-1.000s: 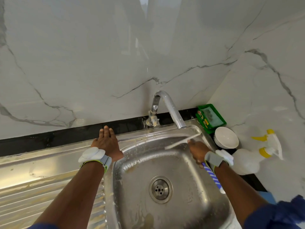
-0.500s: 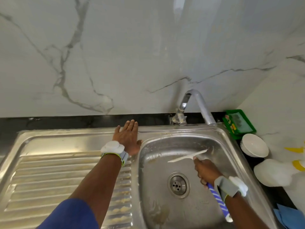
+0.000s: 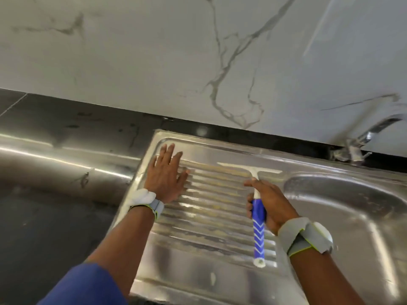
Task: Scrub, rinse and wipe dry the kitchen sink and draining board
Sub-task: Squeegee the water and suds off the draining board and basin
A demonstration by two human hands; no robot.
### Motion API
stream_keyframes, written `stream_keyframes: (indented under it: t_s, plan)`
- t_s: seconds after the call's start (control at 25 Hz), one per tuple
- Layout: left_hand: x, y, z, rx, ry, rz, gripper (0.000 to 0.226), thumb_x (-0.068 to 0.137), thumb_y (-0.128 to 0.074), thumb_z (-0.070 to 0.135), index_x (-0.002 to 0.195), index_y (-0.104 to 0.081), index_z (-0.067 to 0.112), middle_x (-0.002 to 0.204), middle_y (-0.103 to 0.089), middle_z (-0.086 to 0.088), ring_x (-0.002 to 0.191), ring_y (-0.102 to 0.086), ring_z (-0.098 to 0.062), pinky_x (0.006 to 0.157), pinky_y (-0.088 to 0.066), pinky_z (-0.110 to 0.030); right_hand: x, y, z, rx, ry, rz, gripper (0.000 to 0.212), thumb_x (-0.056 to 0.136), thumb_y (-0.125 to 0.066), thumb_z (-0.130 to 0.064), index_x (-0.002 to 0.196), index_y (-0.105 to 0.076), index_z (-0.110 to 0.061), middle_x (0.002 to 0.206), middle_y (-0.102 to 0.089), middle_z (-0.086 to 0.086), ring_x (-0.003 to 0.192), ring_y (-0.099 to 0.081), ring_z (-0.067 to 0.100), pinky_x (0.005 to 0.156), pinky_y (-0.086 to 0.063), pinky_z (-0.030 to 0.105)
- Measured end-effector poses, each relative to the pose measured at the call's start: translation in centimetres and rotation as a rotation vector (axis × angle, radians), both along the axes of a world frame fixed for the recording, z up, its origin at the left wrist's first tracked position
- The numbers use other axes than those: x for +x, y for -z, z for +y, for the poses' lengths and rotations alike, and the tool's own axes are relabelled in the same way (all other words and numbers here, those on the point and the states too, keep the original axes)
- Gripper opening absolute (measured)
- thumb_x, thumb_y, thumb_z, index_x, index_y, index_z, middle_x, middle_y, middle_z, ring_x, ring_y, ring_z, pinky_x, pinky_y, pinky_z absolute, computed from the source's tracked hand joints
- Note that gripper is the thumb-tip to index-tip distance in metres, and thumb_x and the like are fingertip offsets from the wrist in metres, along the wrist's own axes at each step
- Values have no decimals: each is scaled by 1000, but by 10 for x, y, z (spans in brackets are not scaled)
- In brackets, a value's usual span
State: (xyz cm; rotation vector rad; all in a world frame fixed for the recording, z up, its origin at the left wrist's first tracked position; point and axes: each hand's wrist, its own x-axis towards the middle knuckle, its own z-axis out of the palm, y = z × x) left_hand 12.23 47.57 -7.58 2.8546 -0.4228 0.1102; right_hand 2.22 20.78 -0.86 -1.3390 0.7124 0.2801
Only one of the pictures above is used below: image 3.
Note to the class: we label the person's right hand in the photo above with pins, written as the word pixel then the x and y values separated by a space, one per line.
pixel 272 203

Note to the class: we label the person's left forearm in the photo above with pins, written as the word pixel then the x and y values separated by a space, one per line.
pixel 121 251

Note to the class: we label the chrome faucet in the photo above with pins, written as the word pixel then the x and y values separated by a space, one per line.
pixel 366 139

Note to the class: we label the white left wrist tracker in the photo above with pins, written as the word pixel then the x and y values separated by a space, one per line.
pixel 145 198

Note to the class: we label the stainless steel sink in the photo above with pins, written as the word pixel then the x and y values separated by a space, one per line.
pixel 343 212

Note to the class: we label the blue white squeegee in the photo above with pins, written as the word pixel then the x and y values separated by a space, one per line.
pixel 259 235

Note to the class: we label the person's right forearm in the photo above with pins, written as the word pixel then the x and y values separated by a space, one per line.
pixel 324 279

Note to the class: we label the person's left hand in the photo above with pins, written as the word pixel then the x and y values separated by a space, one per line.
pixel 165 178

